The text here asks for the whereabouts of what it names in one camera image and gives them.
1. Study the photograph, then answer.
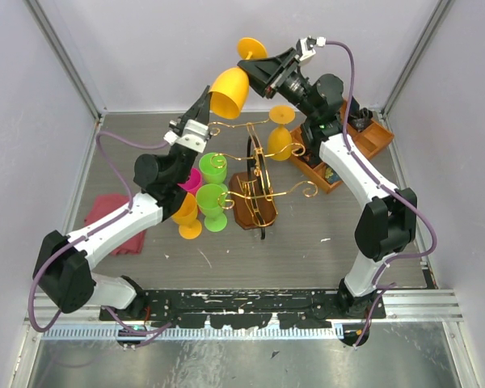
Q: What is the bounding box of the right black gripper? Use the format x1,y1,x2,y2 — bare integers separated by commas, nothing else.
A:
234,48,316,120

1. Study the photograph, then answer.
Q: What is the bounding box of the orange wine glass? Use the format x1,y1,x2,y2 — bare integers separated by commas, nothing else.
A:
209,37,268,120
171,192,202,240
267,105,295,162

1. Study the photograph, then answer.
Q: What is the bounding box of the green wine glass back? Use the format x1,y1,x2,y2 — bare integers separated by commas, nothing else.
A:
199,153,227,184

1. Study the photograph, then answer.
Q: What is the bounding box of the green wine glass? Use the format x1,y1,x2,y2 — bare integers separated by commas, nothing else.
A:
196,183,227,233
199,153,227,184

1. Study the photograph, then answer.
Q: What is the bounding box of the gold wire glass rack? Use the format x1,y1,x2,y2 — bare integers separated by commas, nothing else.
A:
213,119,306,240

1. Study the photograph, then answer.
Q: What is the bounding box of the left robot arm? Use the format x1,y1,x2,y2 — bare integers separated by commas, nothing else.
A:
33,89,211,320

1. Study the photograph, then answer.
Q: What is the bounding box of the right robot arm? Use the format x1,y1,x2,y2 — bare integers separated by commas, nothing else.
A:
238,48,417,318

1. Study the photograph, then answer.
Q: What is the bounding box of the pink wine glass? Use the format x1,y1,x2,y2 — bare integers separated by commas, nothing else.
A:
179,167,203,195

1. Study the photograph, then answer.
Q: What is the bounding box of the green wine glass front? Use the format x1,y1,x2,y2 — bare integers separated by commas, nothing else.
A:
196,183,227,233

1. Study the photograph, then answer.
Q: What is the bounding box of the orange wine glass front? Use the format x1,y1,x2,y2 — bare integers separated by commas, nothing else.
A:
171,192,202,240

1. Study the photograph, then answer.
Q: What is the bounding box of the black folded item in tray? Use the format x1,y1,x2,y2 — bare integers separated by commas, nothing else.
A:
348,108,373,133

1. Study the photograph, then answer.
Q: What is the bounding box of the blue floral pouch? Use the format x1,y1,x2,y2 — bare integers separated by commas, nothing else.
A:
324,165,341,184

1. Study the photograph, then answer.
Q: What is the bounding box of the wooden compartment tray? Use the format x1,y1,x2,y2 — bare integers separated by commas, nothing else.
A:
289,101,394,193

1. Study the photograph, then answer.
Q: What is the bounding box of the red folded cloth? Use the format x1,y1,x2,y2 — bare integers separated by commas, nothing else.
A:
84,193,146,255

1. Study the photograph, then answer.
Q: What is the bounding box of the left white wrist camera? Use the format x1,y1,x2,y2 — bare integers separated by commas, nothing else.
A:
163,119,211,154

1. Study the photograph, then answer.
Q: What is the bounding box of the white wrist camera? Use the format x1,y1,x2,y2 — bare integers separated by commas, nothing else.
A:
163,119,211,154
296,36,327,66

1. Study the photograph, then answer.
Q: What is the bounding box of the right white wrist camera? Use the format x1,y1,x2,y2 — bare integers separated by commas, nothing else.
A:
296,36,327,66

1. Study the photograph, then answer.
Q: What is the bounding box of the black mounting base plate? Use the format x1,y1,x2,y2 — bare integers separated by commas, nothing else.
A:
99,289,387,331

